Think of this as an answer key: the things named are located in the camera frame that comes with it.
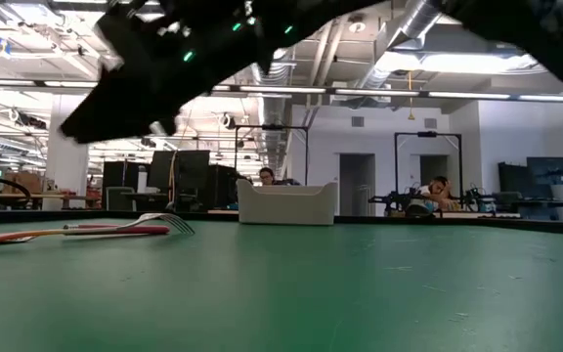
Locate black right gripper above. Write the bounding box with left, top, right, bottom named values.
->
left=60, top=0, right=307, bottom=145

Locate black computer monitor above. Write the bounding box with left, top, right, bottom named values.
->
left=148, top=149, right=212, bottom=193

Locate white column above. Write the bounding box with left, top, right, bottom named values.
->
left=46, top=95, right=90, bottom=211

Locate black computer case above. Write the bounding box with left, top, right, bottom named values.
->
left=208, top=164, right=239, bottom=211

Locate cardboard box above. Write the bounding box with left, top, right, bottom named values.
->
left=6, top=171, right=43, bottom=196

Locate person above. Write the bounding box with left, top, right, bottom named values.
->
left=258, top=166, right=302, bottom=187
left=406, top=175, right=461, bottom=217

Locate white plastic bin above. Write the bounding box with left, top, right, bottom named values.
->
left=236, top=179, right=339, bottom=226

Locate grey door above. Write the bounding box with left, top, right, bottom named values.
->
left=338, top=154, right=376, bottom=217

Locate green table mat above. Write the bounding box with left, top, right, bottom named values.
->
left=0, top=219, right=563, bottom=352

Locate black table frame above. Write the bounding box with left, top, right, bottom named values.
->
left=0, top=208, right=563, bottom=237

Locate black metal station frame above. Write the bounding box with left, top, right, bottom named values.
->
left=393, top=130, right=463, bottom=197
left=234, top=123, right=311, bottom=188

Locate silver ventilation duct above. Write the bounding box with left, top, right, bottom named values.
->
left=359, top=0, right=449, bottom=92
left=256, top=58, right=302, bottom=182

